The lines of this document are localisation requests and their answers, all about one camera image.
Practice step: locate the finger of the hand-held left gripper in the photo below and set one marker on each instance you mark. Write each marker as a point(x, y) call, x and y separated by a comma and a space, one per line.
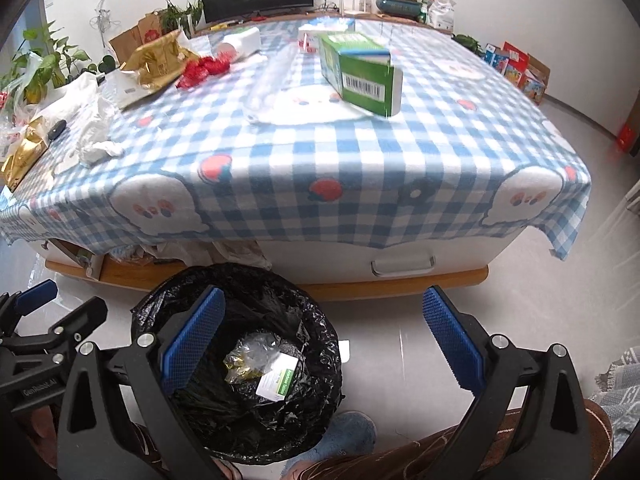
point(35, 292)
point(85, 315)

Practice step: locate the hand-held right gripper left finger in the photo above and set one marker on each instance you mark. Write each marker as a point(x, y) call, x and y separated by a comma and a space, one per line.
point(195, 345)

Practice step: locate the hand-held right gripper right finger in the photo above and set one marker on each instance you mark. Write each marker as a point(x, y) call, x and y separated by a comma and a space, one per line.
point(450, 340)

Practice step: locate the black-lined trash bin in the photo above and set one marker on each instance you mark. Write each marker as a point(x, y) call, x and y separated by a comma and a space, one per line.
point(270, 305)

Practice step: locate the white tissue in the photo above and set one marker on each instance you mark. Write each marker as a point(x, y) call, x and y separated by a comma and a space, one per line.
point(102, 151)

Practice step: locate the gold foil bag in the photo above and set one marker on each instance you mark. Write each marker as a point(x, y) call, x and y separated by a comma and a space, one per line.
point(22, 157)
point(155, 57)

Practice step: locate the clear plastic bottle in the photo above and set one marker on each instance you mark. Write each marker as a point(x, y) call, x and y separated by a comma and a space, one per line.
point(267, 82)

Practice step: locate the green carton box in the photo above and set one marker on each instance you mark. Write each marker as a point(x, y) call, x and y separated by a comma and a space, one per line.
point(360, 75)

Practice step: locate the white bottle with red cap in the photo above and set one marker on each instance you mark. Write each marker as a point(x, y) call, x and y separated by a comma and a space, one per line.
point(245, 40)

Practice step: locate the clear plastic wrapper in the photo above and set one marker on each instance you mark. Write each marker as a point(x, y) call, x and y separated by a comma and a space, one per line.
point(247, 357)

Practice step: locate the white and green card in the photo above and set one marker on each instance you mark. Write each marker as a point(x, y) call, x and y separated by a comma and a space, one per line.
point(279, 384)

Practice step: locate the person's brown patterned trouser leg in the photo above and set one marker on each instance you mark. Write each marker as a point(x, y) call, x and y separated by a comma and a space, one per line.
point(400, 465)

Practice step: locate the blue slipper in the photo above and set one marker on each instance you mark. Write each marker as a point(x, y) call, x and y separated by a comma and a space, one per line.
point(345, 432)

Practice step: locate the white and wooden table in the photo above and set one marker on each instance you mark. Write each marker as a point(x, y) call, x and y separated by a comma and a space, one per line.
point(325, 265)

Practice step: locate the black key fob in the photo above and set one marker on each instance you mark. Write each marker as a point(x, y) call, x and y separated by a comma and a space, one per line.
point(57, 130)

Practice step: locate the clear plastic bag red print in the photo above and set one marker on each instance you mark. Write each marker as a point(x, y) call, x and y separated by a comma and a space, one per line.
point(10, 120)

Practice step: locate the grey patterned rug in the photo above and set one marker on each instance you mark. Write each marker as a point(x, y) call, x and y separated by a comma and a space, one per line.
point(622, 390)

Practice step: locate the white plastic bag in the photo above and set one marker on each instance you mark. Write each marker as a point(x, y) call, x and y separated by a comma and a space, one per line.
point(75, 105)

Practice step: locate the blue checkered tablecloth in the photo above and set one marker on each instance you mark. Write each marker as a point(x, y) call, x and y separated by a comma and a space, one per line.
point(350, 160)

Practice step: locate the white flat board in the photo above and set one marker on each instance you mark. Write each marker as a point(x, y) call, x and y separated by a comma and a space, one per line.
point(122, 91)

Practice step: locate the large leafy potted plant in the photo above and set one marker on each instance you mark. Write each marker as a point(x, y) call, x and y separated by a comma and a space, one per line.
point(40, 65)

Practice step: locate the red object on floor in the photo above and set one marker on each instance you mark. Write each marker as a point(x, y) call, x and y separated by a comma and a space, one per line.
point(625, 137)

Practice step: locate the red crumpled wrapper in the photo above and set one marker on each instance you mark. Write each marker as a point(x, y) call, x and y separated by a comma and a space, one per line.
point(197, 71)

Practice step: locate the blue printed box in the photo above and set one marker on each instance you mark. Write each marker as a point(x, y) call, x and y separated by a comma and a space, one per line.
point(495, 56)

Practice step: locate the brown paper bag red print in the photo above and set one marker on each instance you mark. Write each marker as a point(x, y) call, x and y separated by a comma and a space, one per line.
point(152, 30)

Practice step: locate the red printed box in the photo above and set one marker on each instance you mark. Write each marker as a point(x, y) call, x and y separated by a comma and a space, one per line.
point(517, 57)

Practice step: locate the low green plant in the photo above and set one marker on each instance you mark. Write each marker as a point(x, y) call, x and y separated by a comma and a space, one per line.
point(467, 41)

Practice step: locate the small potted plant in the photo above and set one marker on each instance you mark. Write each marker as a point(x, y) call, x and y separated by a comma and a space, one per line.
point(177, 12)

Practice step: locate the white sack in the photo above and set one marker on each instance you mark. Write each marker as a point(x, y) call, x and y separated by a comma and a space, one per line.
point(442, 15)

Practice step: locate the white router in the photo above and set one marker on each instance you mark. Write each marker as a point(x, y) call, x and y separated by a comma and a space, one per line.
point(360, 9)

